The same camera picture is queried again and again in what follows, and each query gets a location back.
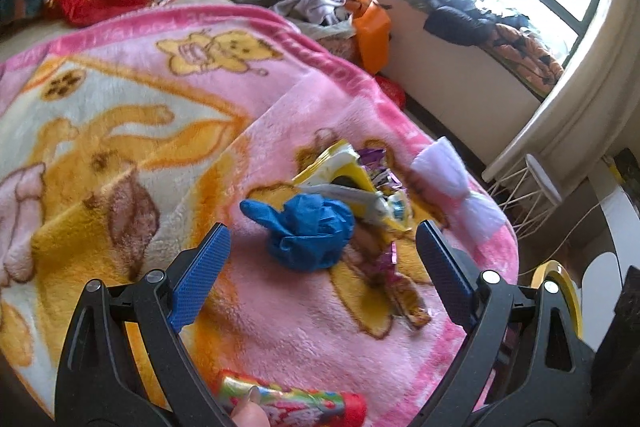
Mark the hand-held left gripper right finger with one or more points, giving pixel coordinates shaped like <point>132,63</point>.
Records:
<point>445,274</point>

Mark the pink printed blanket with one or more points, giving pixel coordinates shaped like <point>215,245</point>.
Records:
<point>125,107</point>

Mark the red plastic bag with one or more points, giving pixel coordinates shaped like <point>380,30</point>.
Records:
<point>392,92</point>

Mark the orange bag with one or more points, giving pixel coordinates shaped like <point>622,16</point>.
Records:
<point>372,32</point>

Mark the white window seat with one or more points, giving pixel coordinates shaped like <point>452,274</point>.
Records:
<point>460,87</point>

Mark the person's left hand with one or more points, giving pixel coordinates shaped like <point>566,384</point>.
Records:
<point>247,417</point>

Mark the floral fabric basket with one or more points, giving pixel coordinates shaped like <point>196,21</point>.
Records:
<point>340,44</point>

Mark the small purple wrapper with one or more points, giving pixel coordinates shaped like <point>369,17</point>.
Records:
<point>375,162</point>

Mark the yellow-rimmed black trash bin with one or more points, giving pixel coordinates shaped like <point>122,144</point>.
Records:
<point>567,292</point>

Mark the dark padded jacket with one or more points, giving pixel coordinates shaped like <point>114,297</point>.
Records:
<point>455,19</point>

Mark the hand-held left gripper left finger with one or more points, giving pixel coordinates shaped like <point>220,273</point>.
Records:
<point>200,277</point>

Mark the yellow snack packet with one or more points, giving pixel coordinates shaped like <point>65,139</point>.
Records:
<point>345,167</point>

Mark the long purple candy wrapper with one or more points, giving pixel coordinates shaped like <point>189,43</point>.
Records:
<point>407,292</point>

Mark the wide cream curtain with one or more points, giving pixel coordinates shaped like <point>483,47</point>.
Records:
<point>600,107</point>

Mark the grey clothes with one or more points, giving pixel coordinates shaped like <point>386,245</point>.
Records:
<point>320,2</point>

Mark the blue glove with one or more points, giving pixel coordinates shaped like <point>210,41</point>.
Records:
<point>305,232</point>

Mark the colourful tube with red cap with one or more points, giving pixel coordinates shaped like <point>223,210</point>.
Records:
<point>300,402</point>

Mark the lilac foam net bundle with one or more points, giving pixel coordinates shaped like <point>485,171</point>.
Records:
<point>465,197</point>

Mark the cream bed sheet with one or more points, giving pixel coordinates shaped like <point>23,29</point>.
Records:
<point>30,42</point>

